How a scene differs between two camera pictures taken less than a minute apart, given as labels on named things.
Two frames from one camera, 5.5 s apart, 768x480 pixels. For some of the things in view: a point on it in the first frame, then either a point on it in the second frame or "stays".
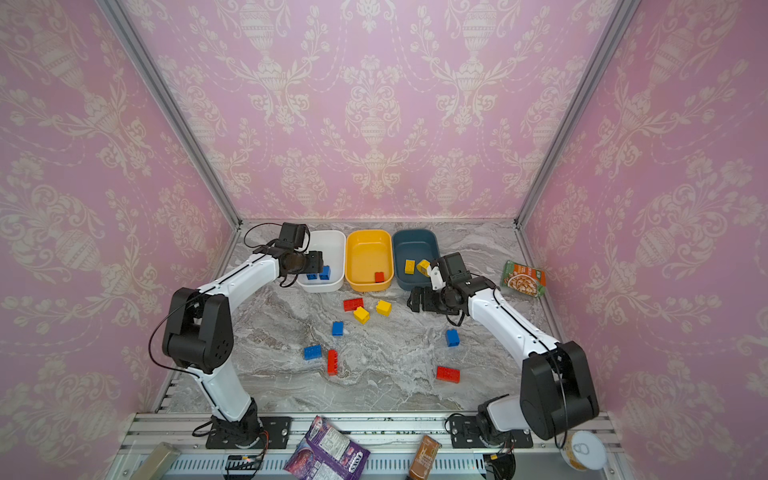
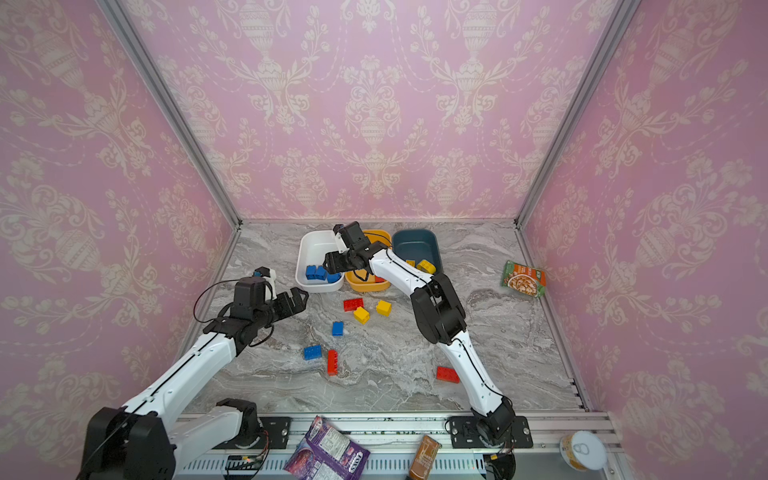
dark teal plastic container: [413, 250] stays
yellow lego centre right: [384, 308] stays
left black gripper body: [301, 262] → [272, 307]
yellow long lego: [423, 267] stays
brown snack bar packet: [424, 458] stays
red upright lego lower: [332, 362] stays
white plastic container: [332, 243] stays
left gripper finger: [315, 261] → [288, 306]
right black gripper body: [425, 300] → [344, 260]
